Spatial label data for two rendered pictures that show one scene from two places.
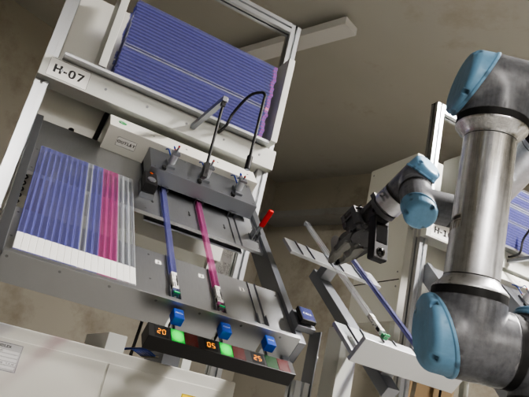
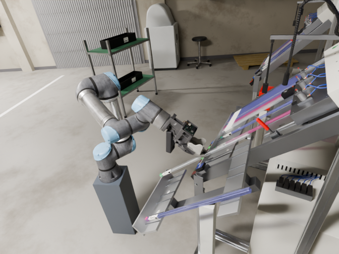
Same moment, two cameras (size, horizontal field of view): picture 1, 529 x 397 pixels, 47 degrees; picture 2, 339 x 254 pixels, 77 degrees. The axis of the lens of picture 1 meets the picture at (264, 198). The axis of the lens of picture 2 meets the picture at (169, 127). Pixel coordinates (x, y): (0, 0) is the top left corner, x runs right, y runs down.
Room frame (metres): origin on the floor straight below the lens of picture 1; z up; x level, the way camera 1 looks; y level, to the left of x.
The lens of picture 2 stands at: (2.03, -0.68, 1.54)
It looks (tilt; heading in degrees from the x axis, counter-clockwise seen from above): 33 degrees down; 147
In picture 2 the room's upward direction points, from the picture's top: 6 degrees counter-clockwise
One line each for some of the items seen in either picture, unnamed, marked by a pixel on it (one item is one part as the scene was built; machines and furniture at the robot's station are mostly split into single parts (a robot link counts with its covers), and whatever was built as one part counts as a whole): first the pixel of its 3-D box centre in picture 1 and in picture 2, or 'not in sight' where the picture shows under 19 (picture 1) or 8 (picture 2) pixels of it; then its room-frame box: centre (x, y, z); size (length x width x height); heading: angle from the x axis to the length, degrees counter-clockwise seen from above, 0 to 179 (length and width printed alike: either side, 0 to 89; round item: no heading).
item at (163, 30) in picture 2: not in sight; (162, 37); (-2.20, 2.13, 0.67); 0.67 x 0.60 x 1.34; 47
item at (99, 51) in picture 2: not in sight; (125, 71); (-1.04, 0.60, 0.55); 0.91 x 0.46 x 1.10; 114
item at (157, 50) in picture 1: (194, 78); not in sight; (1.78, 0.31, 1.52); 0.51 x 0.13 x 0.27; 114
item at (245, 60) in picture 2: not in sight; (262, 60); (-0.63, 3.65, 0.05); 1.18 x 0.82 x 0.11; 47
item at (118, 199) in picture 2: not in sight; (119, 201); (0.93, -0.48, 0.28); 0.18 x 0.18 x 0.55; 47
